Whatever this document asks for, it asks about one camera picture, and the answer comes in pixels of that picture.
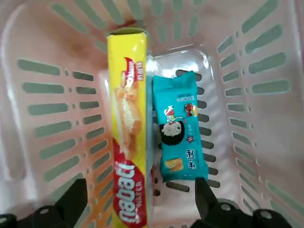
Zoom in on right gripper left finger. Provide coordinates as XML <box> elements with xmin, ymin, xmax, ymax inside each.
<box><xmin>0</xmin><ymin>178</ymin><xmax>88</xmax><ymax>228</ymax></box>

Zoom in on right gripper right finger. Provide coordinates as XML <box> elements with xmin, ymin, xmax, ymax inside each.
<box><xmin>190</xmin><ymin>177</ymin><xmax>304</xmax><ymax>228</ymax></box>

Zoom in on yellow wafer box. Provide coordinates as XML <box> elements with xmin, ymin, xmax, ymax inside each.
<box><xmin>106</xmin><ymin>27</ymin><xmax>153</xmax><ymax>228</ymax></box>

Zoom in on pink plastic snack basket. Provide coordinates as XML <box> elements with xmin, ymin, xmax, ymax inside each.
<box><xmin>0</xmin><ymin>0</ymin><xmax>304</xmax><ymax>228</ymax></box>

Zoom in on teal snack packet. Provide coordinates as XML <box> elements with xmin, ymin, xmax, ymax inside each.
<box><xmin>151</xmin><ymin>70</ymin><xmax>209</xmax><ymax>183</ymax></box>

